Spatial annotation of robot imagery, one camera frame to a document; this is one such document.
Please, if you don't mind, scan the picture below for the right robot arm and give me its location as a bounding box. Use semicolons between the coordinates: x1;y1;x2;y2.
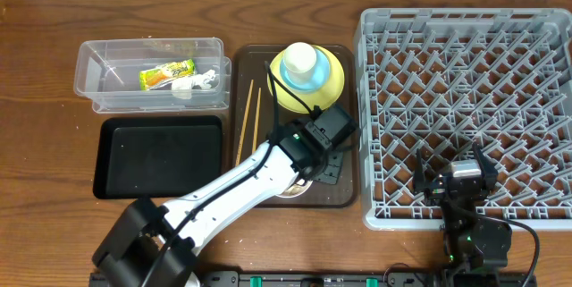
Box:
413;143;512;286

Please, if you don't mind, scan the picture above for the white cup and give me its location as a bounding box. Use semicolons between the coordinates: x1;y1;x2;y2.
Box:
282;42;317;84

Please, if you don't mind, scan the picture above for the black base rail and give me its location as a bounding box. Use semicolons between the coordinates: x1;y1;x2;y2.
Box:
88;269;537;287

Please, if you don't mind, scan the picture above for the grey dishwasher rack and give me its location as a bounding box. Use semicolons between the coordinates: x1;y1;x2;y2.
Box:
354;8;571;231

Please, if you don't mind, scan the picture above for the white napkin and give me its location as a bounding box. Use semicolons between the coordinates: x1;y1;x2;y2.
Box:
171;70;216;100

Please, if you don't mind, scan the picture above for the white small bowl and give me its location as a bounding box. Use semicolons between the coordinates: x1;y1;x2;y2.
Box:
278;180;313;198

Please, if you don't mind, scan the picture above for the brown serving tray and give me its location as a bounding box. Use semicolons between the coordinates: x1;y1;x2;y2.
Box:
223;45;359;208

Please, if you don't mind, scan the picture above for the black waste tray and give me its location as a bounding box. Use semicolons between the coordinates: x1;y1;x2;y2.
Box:
93;115;223;199

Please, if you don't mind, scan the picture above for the left wooden chopstick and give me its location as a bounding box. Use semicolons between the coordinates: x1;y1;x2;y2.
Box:
235;80;254;166

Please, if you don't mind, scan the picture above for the light blue bowl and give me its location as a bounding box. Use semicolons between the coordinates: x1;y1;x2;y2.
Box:
280;48;330;93

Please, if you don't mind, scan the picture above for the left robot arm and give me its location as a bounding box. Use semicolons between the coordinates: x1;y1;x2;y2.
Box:
92;105;358;286

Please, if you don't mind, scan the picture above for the clear plastic bin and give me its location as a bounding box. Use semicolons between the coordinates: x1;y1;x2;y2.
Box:
74;38;231;114

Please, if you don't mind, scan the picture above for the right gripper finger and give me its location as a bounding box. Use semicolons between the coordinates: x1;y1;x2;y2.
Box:
413;149;427;193
472;142;498;184

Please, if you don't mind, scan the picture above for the green snack wrapper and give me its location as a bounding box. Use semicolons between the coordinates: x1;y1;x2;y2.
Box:
139;59;196;90

